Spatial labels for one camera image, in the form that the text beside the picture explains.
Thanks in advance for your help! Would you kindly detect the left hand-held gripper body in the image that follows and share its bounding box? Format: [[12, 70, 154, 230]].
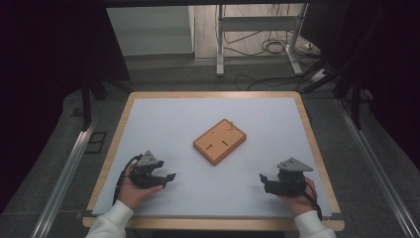
[[128, 150, 166, 190]]

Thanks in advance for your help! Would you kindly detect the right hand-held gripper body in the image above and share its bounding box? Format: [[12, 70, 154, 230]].
[[263, 157, 314, 197]]

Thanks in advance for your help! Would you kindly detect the wooden photo frame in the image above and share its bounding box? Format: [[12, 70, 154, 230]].
[[192, 118, 248, 167]]

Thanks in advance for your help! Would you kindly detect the person's right hand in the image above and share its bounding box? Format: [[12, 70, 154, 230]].
[[277, 177, 319, 217]]

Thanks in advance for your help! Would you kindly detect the person's left hand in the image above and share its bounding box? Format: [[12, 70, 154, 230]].
[[117, 164, 164, 211]]

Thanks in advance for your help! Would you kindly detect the wooden table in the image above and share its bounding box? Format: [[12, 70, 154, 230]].
[[81, 90, 346, 232]]

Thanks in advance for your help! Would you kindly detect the white power strip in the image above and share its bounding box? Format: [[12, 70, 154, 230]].
[[310, 67, 330, 83]]

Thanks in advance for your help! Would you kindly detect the white cabinet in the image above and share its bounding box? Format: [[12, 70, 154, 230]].
[[105, 5, 196, 58]]

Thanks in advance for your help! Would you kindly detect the dark curtain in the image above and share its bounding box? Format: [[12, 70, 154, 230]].
[[0, 0, 132, 214], [299, 0, 420, 173]]

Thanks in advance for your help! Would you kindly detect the white metal stand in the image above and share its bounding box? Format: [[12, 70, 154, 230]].
[[215, 3, 309, 78]]

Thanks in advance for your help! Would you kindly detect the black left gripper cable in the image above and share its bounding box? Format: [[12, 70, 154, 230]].
[[112, 154, 144, 206]]

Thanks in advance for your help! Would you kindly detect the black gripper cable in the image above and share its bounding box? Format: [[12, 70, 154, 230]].
[[301, 179, 324, 222], [112, 154, 144, 206]]

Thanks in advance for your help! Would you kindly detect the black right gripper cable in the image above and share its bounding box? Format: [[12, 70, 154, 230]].
[[301, 179, 324, 222]]

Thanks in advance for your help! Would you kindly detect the black floor frame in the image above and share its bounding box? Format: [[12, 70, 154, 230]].
[[83, 131, 108, 155]]

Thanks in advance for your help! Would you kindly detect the aluminium rail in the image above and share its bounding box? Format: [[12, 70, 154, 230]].
[[30, 119, 97, 238], [334, 98, 420, 238]]

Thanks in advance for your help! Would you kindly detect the black stand post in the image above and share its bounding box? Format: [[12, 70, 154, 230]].
[[80, 78, 94, 132]]

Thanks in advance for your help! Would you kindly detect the long black floor cable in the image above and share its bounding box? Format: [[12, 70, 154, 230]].
[[234, 72, 320, 91]]

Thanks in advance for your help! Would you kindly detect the black floor cable loop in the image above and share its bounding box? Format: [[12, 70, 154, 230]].
[[223, 30, 300, 58]]

